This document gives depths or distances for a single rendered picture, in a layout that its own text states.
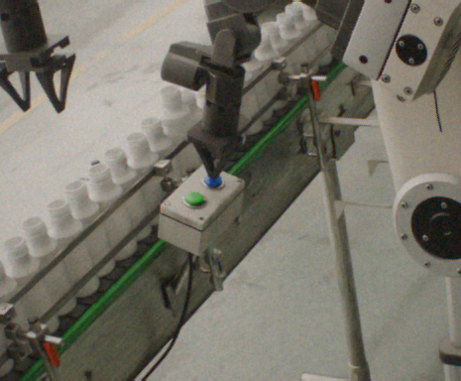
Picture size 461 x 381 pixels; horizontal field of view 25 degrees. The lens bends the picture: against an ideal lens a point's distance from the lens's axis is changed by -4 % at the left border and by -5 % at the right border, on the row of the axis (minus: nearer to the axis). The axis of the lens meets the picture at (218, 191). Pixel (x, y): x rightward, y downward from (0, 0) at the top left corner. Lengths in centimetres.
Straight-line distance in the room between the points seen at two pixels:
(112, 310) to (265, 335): 158
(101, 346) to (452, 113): 76
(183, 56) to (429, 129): 50
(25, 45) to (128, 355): 65
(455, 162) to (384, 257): 227
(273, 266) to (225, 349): 47
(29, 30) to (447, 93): 54
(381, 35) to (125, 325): 88
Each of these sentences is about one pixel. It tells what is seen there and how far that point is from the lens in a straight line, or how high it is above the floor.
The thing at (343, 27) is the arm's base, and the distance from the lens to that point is 111.
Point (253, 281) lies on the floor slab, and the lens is 359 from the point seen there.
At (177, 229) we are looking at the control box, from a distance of 172.
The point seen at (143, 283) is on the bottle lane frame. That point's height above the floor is 96.
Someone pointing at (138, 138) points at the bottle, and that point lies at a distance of 189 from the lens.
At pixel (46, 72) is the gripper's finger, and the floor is 146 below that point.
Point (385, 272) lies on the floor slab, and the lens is 350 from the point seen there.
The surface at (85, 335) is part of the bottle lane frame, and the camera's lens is 172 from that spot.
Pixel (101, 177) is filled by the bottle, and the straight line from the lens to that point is 178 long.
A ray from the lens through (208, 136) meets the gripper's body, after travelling 168.
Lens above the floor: 190
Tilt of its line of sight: 27 degrees down
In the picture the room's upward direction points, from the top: 13 degrees counter-clockwise
